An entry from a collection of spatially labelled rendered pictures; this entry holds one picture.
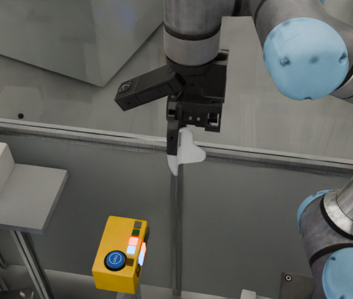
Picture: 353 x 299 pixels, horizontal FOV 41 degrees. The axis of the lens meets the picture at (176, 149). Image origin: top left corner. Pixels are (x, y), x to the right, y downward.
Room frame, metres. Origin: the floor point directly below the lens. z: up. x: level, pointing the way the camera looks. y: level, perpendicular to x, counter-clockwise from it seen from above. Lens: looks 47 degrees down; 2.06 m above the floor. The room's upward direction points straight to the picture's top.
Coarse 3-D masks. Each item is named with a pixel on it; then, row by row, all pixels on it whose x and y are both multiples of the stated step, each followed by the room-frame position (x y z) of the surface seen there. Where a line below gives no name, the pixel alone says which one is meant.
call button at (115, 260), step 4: (112, 252) 0.58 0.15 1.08; (116, 252) 0.58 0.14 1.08; (108, 256) 0.57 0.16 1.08; (112, 256) 0.57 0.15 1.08; (116, 256) 0.57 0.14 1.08; (120, 256) 0.57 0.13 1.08; (108, 260) 0.56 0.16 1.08; (112, 260) 0.56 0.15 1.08; (116, 260) 0.56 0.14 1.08; (120, 260) 0.56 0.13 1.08; (108, 264) 0.55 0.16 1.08; (112, 264) 0.55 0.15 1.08; (116, 264) 0.55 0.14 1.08; (120, 264) 0.55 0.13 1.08
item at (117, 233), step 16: (112, 224) 0.67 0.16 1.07; (128, 224) 0.67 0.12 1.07; (144, 224) 0.67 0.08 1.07; (112, 240) 0.62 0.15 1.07; (128, 240) 0.62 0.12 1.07; (96, 256) 0.58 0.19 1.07; (128, 256) 0.58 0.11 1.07; (144, 256) 0.63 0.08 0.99; (96, 272) 0.54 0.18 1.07; (112, 272) 0.54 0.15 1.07; (128, 272) 0.54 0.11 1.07; (112, 288) 0.53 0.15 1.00; (128, 288) 0.53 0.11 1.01
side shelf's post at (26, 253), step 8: (16, 232) 0.93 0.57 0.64; (24, 232) 0.94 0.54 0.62; (16, 240) 0.92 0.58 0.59; (24, 240) 0.92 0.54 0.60; (24, 248) 0.92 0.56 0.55; (32, 248) 0.94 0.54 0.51; (24, 256) 0.92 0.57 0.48; (32, 256) 0.93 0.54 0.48; (32, 264) 0.92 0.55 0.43; (40, 264) 0.95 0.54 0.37; (32, 272) 0.92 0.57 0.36; (40, 272) 0.93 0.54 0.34; (40, 280) 0.92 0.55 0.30; (48, 280) 0.96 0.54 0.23; (40, 288) 0.93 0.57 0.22; (48, 288) 0.94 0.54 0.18; (40, 296) 0.92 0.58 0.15; (48, 296) 0.92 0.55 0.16
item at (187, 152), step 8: (184, 128) 0.51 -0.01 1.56; (184, 136) 0.50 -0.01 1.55; (192, 136) 0.50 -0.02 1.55; (184, 144) 0.50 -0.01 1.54; (192, 144) 0.50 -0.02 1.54; (184, 152) 0.50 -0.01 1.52; (192, 152) 0.49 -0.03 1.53; (200, 152) 0.49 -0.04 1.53; (168, 160) 0.49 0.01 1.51; (176, 160) 0.49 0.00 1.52; (184, 160) 0.49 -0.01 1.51; (192, 160) 0.49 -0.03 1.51; (200, 160) 0.49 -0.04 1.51; (176, 168) 0.49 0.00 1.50
